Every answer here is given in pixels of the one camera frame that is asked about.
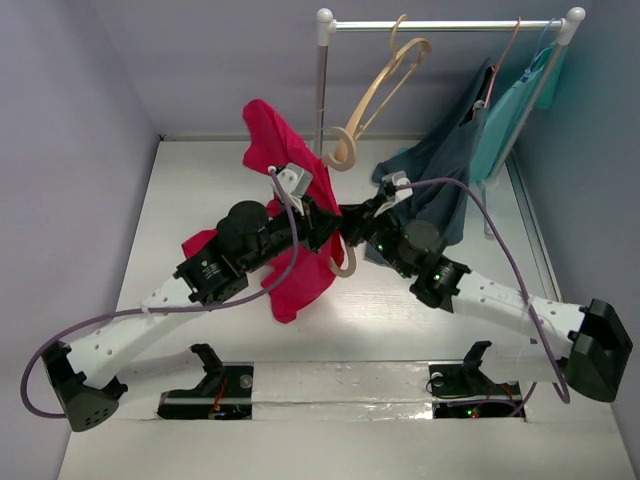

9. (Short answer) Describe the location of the turquoise t shirt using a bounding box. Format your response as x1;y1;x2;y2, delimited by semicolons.
469;43;555;183

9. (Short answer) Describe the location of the beige wooden hanger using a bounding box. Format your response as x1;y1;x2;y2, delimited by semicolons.
321;127;357;278
344;14;432;141

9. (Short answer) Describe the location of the dark teal t shirt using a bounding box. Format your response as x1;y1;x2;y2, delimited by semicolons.
371;59;494;246

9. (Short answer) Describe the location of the red t shirt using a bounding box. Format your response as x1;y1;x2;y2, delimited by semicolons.
175;99;344;323

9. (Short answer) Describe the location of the pink hanger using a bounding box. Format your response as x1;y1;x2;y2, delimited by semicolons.
483;16;522;110

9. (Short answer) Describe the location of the white clothes rack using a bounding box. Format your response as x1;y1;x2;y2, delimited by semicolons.
312;7;586;207

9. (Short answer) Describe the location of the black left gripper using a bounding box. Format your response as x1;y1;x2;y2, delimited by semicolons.
242;195;345;275

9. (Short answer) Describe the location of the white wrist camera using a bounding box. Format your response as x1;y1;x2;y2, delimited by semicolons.
380;171;413;198
267;163;313;213

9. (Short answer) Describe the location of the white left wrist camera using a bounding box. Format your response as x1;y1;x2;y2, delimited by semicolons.
267;163;313;213

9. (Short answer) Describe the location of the blue hanger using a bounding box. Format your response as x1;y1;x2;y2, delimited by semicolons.
528;17;558;76

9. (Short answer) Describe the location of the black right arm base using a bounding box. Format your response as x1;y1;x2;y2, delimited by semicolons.
425;341;525;420

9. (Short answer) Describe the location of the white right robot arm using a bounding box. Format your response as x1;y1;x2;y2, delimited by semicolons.
339;196;633;403

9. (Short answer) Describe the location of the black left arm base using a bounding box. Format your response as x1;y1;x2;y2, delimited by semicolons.
157;344;254;420

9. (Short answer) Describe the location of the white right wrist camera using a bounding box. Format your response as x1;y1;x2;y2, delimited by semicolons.
380;171;413;198

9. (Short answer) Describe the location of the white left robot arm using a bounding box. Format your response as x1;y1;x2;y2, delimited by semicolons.
41;197;341;432

